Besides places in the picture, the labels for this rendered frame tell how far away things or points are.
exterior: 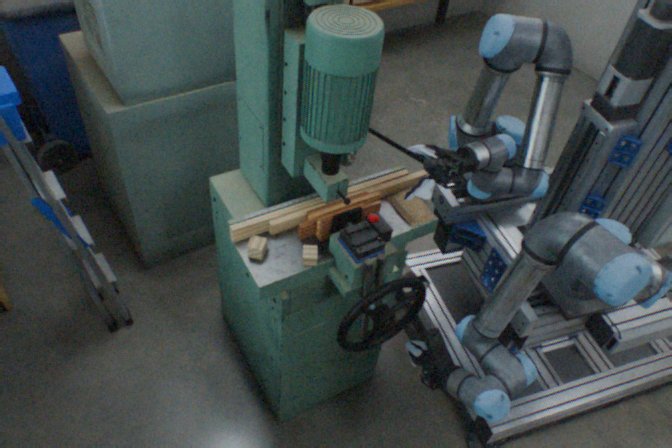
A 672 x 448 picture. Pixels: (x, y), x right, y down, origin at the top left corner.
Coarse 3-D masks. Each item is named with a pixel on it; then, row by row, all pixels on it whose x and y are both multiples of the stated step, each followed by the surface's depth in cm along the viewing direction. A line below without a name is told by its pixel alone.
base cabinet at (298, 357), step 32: (224, 224) 184; (224, 256) 199; (224, 288) 218; (256, 320) 185; (288, 320) 159; (320, 320) 170; (256, 352) 202; (288, 352) 173; (320, 352) 184; (352, 352) 198; (288, 384) 189; (320, 384) 202; (352, 384) 220; (288, 416) 208
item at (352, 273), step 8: (336, 240) 147; (336, 248) 147; (392, 248) 147; (336, 256) 149; (344, 256) 144; (392, 256) 146; (336, 264) 150; (344, 264) 146; (352, 264) 141; (360, 264) 142; (376, 264) 144; (392, 264) 149; (344, 272) 147; (352, 272) 143; (360, 272) 143; (352, 280) 144; (360, 280) 146
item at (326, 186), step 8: (304, 160) 154; (312, 160) 152; (320, 160) 153; (304, 168) 156; (312, 168) 151; (320, 168) 150; (312, 176) 153; (320, 176) 148; (328, 176) 148; (336, 176) 148; (344, 176) 149; (312, 184) 155; (320, 184) 150; (328, 184) 146; (336, 184) 147; (344, 184) 149; (320, 192) 151; (328, 192) 148; (344, 192) 151; (328, 200) 150
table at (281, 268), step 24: (384, 216) 164; (240, 240) 151; (288, 240) 153; (312, 240) 154; (408, 240) 164; (240, 264) 151; (264, 264) 146; (288, 264) 147; (264, 288) 142; (288, 288) 148; (360, 288) 149
